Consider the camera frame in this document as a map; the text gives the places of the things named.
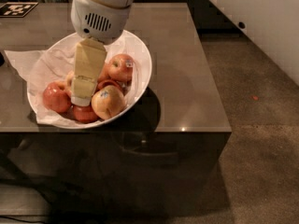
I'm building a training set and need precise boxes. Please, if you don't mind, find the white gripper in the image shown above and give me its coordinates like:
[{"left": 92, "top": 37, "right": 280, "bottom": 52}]
[{"left": 71, "top": 0, "right": 131, "bottom": 106}]

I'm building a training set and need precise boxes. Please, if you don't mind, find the large red yellow apple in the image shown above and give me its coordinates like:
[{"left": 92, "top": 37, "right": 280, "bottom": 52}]
[{"left": 64, "top": 71, "right": 74, "bottom": 96}]

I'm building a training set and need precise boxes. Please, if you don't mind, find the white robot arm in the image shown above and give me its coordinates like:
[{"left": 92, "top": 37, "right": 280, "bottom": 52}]
[{"left": 71, "top": 0, "right": 299, "bottom": 84}]

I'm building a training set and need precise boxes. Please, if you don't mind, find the small red apple back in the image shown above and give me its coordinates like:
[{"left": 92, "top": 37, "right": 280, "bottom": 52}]
[{"left": 97, "top": 63, "right": 109, "bottom": 83}]

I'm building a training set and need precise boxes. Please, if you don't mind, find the red apple hidden centre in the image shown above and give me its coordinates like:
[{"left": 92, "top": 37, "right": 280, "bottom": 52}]
[{"left": 97, "top": 79, "right": 123, "bottom": 92}]

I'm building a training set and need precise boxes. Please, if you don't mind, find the red apple with white sticker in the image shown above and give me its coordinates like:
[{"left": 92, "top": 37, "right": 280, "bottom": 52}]
[{"left": 108, "top": 54, "right": 135, "bottom": 82}]

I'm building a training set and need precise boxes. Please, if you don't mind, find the white bowl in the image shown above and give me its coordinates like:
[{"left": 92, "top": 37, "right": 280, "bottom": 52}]
[{"left": 26, "top": 29, "right": 153, "bottom": 131}]

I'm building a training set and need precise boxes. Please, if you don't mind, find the yellow apple with sticker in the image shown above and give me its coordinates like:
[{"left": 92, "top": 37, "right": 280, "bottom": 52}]
[{"left": 92, "top": 85, "right": 126, "bottom": 120}]

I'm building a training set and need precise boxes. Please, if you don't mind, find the red apple far left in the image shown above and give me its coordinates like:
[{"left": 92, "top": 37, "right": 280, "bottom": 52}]
[{"left": 42, "top": 81, "right": 71, "bottom": 113}]

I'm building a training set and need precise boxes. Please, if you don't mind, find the red apple bottom front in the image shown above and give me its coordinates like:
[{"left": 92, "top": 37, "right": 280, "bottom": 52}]
[{"left": 73, "top": 105, "right": 98, "bottom": 123}]

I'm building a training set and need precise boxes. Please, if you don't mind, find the white paper liner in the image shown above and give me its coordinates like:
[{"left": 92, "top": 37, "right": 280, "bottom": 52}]
[{"left": 4, "top": 31, "right": 141, "bottom": 127}]

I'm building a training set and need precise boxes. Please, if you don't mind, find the black white fiducial marker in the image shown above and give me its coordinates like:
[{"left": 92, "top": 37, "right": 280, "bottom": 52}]
[{"left": 0, "top": 2, "right": 38, "bottom": 18}]

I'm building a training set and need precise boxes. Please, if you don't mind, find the grey glass table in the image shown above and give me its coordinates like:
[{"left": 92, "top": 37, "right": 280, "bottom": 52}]
[{"left": 1, "top": 4, "right": 231, "bottom": 217}]

